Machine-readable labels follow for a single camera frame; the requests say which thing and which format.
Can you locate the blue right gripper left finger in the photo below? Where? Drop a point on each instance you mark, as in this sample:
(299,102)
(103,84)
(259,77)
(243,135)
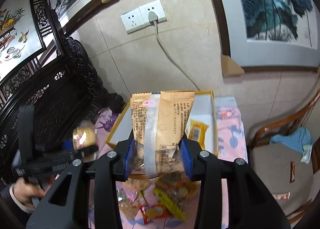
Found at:
(129,157)

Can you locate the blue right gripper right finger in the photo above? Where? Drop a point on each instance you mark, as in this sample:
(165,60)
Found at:
(186,158)

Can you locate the tan biscuit packet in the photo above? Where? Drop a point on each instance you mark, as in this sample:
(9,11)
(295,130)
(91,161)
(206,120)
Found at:
(158,121)

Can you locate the left hand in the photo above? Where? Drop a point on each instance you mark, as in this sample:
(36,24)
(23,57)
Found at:
(22,193)

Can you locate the pink patterned tablecloth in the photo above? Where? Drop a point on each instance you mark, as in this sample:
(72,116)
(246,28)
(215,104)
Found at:
(225,126)

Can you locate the red snack packet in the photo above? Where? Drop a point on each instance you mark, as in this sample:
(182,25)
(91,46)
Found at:
(153,212)

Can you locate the yellow snack packet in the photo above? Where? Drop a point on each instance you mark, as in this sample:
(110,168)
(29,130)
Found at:
(169,204)

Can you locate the dark carved wooden furniture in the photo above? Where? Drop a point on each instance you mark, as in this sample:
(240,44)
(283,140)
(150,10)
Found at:
(63,93)

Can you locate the blue cloth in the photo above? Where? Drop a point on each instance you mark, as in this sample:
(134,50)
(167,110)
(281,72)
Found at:
(296,141)

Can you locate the wooden armchair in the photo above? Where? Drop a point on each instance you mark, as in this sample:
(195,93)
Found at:
(291,177)

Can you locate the framed lotus painting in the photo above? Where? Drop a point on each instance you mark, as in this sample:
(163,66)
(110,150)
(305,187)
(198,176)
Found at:
(265,34)

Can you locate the white wall socket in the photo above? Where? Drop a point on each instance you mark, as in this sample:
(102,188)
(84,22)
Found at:
(138,18)

